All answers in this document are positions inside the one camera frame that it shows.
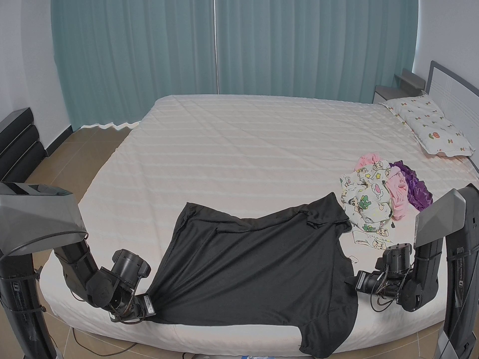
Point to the black shirt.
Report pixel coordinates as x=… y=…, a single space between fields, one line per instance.
x=243 y=267

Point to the bed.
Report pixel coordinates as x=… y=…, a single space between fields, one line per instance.
x=243 y=144

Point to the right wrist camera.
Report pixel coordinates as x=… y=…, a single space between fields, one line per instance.
x=381 y=264

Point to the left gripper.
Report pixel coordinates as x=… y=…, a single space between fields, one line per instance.
x=131 y=309

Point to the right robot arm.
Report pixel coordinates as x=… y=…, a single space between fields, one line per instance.
x=441 y=215

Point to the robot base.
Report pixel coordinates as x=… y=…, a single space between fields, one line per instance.
x=209 y=357

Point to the blue-green curtain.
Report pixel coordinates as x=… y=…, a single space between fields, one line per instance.
x=131 y=51
x=318 y=32

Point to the white printed pyjama top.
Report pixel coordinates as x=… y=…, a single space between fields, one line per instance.
x=368 y=200

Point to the grey bedside table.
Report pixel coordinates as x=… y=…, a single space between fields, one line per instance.
x=389 y=92

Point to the dark grey chest of drawers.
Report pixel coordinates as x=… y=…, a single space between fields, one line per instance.
x=18 y=144

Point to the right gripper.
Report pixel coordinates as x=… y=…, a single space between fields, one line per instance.
x=374 y=284

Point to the pink garment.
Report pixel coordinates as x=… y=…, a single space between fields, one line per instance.
x=398 y=193

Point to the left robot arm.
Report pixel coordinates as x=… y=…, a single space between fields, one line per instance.
x=37 y=211

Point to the white printed pillow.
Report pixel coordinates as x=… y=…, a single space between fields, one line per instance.
x=426 y=125

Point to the purple garment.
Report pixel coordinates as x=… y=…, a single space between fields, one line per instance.
x=417 y=189

